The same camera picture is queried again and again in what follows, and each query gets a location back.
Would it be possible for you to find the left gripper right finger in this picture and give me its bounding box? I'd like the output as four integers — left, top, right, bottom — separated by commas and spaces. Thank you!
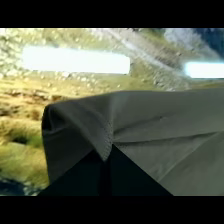
107, 143, 173, 197

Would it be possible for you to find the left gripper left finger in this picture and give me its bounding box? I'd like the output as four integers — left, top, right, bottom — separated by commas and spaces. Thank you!
37, 149, 103, 197

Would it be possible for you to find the beige shirt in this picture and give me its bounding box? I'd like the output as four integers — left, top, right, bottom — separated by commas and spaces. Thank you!
41, 87, 224, 197

